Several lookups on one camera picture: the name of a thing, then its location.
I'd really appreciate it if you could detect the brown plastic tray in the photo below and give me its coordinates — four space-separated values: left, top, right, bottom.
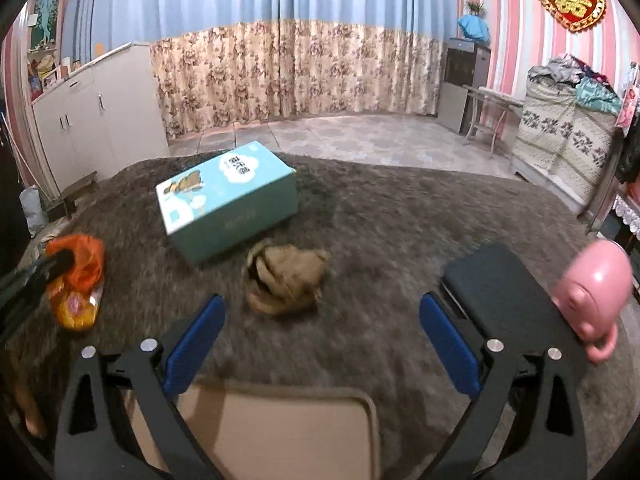
127 379 382 480

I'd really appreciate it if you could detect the black flat box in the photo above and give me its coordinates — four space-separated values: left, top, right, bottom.
440 242 590 386

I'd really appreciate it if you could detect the clear plastic bag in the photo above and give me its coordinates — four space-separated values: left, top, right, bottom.
20 185 49 237

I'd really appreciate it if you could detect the grey water dispenser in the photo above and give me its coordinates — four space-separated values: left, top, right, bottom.
437 37 493 135

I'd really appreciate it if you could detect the patterned cloth covered stack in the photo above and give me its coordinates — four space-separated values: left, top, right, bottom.
512 77 624 207

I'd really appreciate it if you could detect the blue and floral curtain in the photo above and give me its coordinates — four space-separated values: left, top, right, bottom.
60 0 461 142

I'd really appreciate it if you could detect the pink pig toy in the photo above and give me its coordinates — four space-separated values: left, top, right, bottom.
550 239 635 364

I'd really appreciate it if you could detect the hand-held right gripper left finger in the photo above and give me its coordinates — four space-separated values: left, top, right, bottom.
52 294 227 480

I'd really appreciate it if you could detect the small wooden stool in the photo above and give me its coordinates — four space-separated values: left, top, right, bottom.
50 172 99 219

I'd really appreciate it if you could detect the low table with lace cloth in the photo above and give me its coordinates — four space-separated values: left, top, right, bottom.
611 194 640 242

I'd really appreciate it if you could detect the pile of folded clothes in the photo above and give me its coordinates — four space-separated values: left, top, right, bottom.
529 55 624 116

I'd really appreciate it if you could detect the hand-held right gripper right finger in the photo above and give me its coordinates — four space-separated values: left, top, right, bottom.
419 292 588 480

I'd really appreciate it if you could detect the teal cardboard box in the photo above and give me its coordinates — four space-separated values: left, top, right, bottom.
156 141 298 267

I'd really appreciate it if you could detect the orange plastic bag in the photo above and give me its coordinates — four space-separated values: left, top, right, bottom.
45 233 107 293

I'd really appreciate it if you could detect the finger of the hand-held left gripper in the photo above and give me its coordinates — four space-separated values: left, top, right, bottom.
29 250 77 283

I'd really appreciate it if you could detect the green wall poster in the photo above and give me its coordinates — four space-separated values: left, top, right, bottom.
30 0 64 54

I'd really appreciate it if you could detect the metal folding table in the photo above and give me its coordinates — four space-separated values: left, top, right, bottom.
462 85 524 157

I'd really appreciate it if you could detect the person's left forearm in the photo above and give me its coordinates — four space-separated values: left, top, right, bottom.
9 350 50 440

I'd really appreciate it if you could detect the pink hanging bag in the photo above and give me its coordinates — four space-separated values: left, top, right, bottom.
617 62 640 129

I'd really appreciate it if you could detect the white cabinet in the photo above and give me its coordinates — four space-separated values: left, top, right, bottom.
31 42 171 196

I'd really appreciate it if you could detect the orange snack packet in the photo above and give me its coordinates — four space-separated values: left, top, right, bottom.
47 277 105 332

